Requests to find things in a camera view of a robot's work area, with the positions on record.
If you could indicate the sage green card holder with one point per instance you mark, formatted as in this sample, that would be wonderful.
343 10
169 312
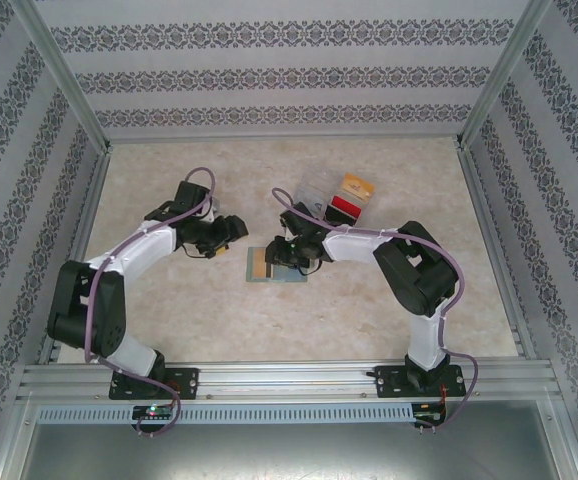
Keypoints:
294 276

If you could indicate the red and white card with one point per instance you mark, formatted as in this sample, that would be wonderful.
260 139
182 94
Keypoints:
346 205

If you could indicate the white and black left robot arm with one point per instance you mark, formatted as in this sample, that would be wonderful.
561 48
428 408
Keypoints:
134 252

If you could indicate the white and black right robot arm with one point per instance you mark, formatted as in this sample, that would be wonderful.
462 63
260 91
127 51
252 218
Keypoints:
354 245

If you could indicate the translucent card with triangle logo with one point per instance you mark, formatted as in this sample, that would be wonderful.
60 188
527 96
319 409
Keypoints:
319 205

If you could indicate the orange card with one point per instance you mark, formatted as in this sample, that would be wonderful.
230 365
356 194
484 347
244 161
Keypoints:
356 186

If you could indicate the black controller board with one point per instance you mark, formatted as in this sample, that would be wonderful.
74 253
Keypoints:
153 412
429 417

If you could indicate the grey metal sheet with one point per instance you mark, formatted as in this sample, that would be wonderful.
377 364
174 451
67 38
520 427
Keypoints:
289 455

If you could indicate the aluminium side rail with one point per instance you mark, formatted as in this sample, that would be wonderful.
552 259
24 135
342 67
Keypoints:
101 170
494 250

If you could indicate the aluminium mounting rail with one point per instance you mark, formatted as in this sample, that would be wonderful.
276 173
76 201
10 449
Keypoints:
289 380

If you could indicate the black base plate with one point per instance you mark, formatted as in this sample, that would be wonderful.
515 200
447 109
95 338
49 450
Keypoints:
386 382
189 382

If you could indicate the aluminium frame post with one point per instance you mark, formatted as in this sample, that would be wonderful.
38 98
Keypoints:
498 75
65 75

